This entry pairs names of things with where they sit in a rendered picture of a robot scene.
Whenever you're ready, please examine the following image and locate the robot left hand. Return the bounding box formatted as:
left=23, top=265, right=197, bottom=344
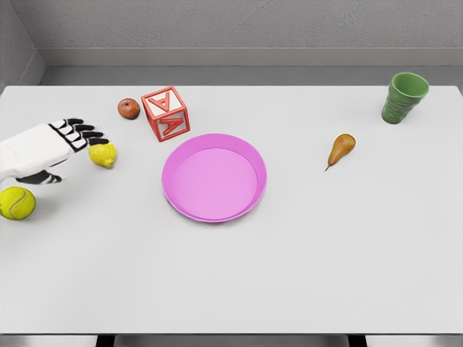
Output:
left=0, top=118, right=110, bottom=186

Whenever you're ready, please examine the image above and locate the yellow lemon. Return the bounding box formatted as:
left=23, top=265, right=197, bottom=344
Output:
left=88, top=142, right=118, bottom=169

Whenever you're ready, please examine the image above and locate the pink round plate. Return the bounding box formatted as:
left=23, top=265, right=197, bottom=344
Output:
left=161, top=133, right=268, bottom=224

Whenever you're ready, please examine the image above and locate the yellow tennis ball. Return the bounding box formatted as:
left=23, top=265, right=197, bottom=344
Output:
left=0, top=186, right=37, bottom=221

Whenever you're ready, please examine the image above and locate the red apple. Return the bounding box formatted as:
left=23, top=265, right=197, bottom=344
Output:
left=117, top=98, right=141, bottom=121

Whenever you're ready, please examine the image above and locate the red letter block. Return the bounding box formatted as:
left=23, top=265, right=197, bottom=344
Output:
left=140, top=85, right=192, bottom=143

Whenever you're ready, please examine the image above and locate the brown pear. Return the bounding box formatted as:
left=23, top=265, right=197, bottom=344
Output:
left=324, top=133, right=357, bottom=172

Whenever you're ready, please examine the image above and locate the green ribbed cup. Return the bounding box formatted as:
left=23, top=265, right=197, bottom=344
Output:
left=381, top=72, right=430, bottom=125

